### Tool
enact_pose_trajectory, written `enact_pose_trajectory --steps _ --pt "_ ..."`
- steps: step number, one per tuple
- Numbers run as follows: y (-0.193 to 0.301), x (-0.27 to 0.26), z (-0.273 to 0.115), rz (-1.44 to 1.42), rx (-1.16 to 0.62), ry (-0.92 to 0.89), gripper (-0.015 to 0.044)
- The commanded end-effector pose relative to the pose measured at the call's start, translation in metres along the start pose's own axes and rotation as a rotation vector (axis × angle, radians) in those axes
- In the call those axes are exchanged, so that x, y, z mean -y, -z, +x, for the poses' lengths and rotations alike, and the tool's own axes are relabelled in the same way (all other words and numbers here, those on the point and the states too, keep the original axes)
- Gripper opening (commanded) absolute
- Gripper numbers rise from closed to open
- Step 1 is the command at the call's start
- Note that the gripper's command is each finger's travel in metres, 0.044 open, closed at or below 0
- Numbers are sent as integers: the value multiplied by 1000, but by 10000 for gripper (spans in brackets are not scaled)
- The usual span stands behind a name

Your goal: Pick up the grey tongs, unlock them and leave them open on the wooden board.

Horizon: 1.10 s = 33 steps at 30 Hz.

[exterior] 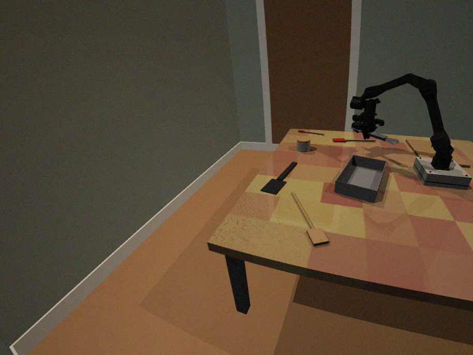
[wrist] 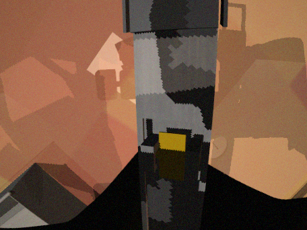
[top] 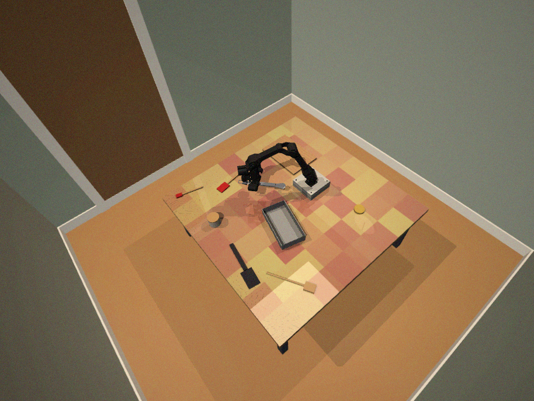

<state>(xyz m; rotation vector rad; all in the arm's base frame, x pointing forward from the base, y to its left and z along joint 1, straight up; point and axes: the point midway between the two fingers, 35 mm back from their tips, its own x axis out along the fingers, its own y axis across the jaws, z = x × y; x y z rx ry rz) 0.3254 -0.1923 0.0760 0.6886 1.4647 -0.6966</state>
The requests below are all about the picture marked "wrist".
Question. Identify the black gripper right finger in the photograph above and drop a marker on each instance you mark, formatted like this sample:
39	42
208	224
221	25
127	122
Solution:
232	205

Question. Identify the grey roasting tin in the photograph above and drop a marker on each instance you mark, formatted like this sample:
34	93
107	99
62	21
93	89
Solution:
35	198

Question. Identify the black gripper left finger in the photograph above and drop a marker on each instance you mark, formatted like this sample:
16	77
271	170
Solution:
117	208

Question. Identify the light wooden board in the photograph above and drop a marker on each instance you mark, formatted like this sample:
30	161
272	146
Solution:
302	193

